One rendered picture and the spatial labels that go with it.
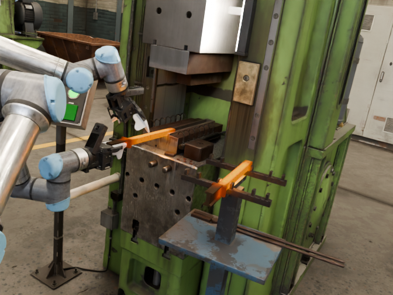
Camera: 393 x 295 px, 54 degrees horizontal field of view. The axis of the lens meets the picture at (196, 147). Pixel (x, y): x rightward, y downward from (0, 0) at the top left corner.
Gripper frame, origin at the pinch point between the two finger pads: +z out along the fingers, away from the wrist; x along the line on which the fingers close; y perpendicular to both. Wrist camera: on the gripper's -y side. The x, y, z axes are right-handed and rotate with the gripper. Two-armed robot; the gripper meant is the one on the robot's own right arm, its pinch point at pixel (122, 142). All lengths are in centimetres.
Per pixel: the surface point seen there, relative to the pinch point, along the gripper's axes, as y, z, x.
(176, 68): -28.3, 27.3, 2.6
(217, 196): 2.3, -10.2, 48.1
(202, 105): -5, 76, -10
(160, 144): 6.6, 27.7, -1.5
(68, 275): 99, 23, -52
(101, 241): 100, 62, -65
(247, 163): -0.4, 19.5, 44.5
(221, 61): -32, 56, 8
